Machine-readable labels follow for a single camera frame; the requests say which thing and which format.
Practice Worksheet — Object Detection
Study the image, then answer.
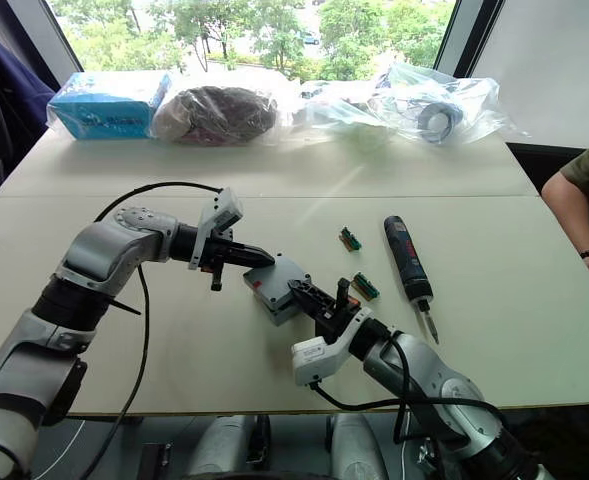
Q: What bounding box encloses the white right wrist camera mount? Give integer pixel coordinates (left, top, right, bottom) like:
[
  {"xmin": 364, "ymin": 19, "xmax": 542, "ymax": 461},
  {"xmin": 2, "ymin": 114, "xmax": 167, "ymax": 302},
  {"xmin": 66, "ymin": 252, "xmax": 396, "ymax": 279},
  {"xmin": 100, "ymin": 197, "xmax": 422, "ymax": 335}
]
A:
[{"xmin": 291, "ymin": 306, "xmax": 374, "ymax": 387}]

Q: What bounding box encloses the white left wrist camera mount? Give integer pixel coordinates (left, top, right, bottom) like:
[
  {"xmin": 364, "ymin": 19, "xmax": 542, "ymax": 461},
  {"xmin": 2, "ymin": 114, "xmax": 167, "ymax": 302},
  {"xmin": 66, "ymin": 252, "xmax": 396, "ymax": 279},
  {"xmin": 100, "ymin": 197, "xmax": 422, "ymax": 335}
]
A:
[{"xmin": 188, "ymin": 187, "xmax": 245, "ymax": 271}]

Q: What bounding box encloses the clear plastic bag with items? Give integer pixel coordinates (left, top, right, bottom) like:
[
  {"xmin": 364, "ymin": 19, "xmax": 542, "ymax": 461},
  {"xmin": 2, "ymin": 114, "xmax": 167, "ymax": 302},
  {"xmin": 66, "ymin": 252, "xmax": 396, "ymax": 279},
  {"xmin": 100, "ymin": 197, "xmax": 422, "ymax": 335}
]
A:
[{"xmin": 291, "ymin": 63, "xmax": 528, "ymax": 147}]

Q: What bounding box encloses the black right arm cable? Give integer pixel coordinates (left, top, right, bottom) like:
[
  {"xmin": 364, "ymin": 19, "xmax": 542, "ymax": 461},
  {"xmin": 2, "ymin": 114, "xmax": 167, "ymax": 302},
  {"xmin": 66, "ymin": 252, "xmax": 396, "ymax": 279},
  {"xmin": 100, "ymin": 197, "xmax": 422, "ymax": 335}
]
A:
[{"xmin": 307, "ymin": 333, "xmax": 506, "ymax": 446}]

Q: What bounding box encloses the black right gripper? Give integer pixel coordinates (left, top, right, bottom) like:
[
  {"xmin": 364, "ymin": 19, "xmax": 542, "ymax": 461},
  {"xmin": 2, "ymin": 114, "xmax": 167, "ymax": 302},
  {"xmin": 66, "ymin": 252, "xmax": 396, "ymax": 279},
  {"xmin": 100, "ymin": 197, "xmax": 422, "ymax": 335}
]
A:
[{"xmin": 287, "ymin": 278, "xmax": 363, "ymax": 345}]

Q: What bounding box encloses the blue carton in plastic bag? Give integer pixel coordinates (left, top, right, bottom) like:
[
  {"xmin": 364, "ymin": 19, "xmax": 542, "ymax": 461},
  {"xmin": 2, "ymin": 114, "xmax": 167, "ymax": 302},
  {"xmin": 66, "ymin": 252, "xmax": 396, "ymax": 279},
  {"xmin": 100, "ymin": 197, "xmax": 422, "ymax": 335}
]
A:
[{"xmin": 46, "ymin": 70, "xmax": 174, "ymax": 142}]

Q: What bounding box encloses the large green terminal block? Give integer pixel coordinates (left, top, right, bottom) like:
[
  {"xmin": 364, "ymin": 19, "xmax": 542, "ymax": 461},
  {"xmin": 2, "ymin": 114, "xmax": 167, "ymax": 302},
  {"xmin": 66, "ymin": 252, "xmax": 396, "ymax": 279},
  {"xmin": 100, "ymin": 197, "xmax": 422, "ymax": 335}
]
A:
[{"xmin": 350, "ymin": 271, "xmax": 381, "ymax": 303}]

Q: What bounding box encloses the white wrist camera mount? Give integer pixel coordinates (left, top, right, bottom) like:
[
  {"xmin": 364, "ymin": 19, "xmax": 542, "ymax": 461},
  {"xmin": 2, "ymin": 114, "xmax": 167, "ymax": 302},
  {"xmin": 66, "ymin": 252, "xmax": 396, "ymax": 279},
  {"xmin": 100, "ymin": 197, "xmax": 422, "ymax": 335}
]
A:
[
  {"xmin": 291, "ymin": 306, "xmax": 374, "ymax": 387},
  {"xmin": 188, "ymin": 187, "xmax": 245, "ymax": 271}
]

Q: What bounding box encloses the brown item in plastic bag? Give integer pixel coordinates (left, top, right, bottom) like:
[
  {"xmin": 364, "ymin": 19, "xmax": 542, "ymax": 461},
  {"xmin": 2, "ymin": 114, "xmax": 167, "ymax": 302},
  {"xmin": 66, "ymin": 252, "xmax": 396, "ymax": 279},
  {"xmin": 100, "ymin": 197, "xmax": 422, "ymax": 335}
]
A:
[{"xmin": 150, "ymin": 85, "xmax": 281, "ymax": 148}]

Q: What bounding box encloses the small green terminal block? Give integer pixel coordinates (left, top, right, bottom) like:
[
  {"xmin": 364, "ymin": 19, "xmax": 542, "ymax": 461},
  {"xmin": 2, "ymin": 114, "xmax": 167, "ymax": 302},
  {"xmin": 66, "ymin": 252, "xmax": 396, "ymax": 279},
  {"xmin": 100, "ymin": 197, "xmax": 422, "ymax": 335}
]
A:
[{"xmin": 339, "ymin": 225, "xmax": 363, "ymax": 253}]

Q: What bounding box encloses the grey plastic box lid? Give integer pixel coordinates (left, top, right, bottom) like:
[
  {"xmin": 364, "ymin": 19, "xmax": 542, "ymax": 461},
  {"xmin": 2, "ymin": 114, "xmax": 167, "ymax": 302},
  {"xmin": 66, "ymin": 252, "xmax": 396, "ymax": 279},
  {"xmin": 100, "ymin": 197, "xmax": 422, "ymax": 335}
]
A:
[{"xmin": 242, "ymin": 254, "xmax": 313, "ymax": 307}]

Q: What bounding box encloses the grey plastic box base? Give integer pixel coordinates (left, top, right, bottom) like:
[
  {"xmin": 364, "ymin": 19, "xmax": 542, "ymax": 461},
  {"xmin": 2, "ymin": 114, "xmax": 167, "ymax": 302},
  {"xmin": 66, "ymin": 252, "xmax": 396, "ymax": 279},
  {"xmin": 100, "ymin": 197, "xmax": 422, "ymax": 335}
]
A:
[{"xmin": 262, "ymin": 298, "xmax": 306, "ymax": 327}]

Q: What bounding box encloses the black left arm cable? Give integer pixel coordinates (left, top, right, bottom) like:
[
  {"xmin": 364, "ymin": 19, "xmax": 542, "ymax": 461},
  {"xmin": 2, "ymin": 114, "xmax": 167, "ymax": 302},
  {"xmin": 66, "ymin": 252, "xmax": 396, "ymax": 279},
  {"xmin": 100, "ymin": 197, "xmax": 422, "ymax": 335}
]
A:
[{"xmin": 76, "ymin": 181, "xmax": 225, "ymax": 480}]

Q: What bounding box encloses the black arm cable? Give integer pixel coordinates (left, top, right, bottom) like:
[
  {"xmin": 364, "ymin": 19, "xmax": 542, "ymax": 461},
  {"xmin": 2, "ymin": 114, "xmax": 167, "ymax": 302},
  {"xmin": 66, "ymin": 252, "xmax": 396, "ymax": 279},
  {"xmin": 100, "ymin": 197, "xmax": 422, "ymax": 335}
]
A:
[
  {"xmin": 307, "ymin": 333, "xmax": 506, "ymax": 446},
  {"xmin": 76, "ymin": 181, "xmax": 225, "ymax": 480}
]

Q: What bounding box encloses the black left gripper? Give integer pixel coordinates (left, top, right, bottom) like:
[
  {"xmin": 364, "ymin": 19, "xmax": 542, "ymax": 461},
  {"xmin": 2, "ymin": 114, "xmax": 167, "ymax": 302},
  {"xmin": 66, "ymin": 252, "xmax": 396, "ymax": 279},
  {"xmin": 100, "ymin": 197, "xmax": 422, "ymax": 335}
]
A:
[{"xmin": 201, "ymin": 234, "xmax": 277, "ymax": 293}]

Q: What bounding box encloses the dark blue jacket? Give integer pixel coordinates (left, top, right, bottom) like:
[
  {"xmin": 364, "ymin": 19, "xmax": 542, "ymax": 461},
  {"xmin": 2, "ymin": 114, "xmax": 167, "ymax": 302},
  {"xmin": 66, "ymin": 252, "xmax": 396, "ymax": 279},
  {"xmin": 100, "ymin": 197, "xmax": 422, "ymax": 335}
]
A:
[{"xmin": 0, "ymin": 23, "xmax": 56, "ymax": 214}]

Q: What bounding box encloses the blue black electric screwdriver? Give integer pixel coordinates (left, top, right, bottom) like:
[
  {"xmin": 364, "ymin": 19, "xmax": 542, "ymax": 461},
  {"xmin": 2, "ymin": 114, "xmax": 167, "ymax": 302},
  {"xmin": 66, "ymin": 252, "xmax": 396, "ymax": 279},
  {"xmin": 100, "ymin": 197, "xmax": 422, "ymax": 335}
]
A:
[{"xmin": 383, "ymin": 215, "xmax": 442, "ymax": 347}]

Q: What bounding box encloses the grey rounded shape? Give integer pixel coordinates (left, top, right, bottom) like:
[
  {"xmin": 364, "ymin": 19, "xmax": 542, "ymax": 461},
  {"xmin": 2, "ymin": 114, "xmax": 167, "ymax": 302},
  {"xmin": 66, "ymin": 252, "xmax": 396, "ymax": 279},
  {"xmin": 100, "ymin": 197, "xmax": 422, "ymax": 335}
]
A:
[
  {"xmin": 329, "ymin": 412, "xmax": 389, "ymax": 480},
  {"xmin": 187, "ymin": 414, "xmax": 256, "ymax": 479}
]

